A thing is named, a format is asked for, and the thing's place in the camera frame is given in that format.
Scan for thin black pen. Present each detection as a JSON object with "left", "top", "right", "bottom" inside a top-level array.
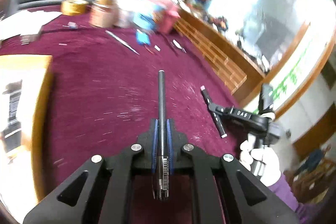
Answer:
[{"left": 152, "top": 70, "right": 170, "bottom": 201}]

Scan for black marker plain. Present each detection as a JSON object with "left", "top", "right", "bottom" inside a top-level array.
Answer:
[{"left": 201, "top": 85, "right": 227, "bottom": 139}]

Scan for purple sleeve forearm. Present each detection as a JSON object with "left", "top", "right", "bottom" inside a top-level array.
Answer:
[{"left": 268, "top": 174, "right": 314, "bottom": 223}]

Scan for right white gloved hand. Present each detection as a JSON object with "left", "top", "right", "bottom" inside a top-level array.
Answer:
[{"left": 239, "top": 134, "right": 281, "bottom": 186}]

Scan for wooden cabinet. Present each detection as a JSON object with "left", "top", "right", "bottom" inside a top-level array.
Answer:
[{"left": 175, "top": 10, "right": 265, "bottom": 100}]

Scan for silver tweezers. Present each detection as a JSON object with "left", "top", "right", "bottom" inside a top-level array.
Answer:
[{"left": 105, "top": 30, "right": 139, "bottom": 55}]

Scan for metal clip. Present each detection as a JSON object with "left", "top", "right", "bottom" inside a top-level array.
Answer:
[{"left": 171, "top": 39, "right": 186, "bottom": 53}]

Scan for blue battery pack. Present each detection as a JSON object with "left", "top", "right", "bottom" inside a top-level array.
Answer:
[{"left": 135, "top": 29, "right": 150, "bottom": 46}]

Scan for blue labelled plastic jar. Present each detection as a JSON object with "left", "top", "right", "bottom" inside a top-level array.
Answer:
[{"left": 133, "top": 0, "right": 166, "bottom": 31}]

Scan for pink cup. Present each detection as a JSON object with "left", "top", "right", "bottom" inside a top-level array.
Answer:
[{"left": 154, "top": 0, "right": 180, "bottom": 35}]

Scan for yellow-edged white tray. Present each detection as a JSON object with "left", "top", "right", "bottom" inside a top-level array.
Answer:
[{"left": 1, "top": 55, "right": 52, "bottom": 223}]

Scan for yellow tape roll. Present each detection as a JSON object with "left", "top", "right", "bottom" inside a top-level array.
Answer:
[{"left": 61, "top": 0, "right": 89, "bottom": 16}]

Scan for white papers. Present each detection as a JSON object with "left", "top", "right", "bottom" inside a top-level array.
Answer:
[{"left": 0, "top": 10, "right": 62, "bottom": 41}]

